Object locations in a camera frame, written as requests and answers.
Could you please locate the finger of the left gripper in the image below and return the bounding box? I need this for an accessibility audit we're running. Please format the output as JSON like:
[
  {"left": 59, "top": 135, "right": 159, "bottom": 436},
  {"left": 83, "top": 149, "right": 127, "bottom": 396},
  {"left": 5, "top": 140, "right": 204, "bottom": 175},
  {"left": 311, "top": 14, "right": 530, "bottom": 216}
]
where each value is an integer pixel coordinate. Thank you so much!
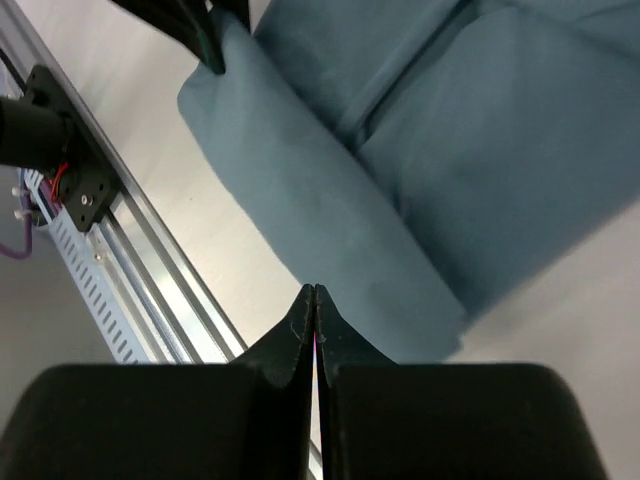
[
  {"left": 113, "top": 0, "right": 223, "bottom": 73},
  {"left": 202, "top": 0, "right": 250, "bottom": 75}
]

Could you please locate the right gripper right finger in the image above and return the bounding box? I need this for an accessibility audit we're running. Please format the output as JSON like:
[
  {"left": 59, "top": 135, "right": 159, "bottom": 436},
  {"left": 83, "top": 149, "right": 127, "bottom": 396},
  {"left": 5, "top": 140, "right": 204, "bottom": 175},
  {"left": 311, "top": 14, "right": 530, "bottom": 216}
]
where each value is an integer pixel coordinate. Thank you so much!
[{"left": 314, "top": 285, "right": 395, "bottom": 479}]

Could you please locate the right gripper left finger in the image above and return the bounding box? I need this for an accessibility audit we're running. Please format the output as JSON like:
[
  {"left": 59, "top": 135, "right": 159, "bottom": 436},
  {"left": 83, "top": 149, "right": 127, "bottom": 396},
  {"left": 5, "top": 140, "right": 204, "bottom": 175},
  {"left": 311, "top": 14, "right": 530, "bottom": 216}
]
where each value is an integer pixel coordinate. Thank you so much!
[{"left": 234, "top": 285, "right": 313, "bottom": 479}]

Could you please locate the blue-grey t-shirt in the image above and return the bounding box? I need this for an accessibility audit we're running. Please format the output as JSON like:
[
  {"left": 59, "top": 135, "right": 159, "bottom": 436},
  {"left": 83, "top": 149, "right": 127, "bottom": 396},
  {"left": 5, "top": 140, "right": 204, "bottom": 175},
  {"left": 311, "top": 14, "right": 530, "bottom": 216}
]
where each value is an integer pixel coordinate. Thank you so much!
[{"left": 178, "top": 1, "right": 639, "bottom": 363}]

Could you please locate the aluminium front rail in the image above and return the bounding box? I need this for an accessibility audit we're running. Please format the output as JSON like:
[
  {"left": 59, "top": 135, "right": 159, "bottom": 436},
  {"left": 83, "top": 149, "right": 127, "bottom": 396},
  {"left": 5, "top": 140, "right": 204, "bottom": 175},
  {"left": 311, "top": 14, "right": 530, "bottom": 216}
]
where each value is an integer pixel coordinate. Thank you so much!
[{"left": 0, "top": 0, "right": 324, "bottom": 480}]

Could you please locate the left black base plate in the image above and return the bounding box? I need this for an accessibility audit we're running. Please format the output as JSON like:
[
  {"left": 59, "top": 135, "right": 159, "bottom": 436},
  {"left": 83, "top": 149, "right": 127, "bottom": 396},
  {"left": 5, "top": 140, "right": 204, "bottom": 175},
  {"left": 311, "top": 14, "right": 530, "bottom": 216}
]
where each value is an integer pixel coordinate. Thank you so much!
[{"left": 26, "top": 65, "right": 122, "bottom": 233}]

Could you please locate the light blue cable duct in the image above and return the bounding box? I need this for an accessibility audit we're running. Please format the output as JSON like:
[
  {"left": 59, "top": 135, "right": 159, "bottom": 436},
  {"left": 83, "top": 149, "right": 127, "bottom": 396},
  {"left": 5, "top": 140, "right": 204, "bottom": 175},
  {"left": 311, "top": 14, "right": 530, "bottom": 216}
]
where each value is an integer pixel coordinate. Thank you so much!
[{"left": 20, "top": 169, "right": 157, "bottom": 364}]

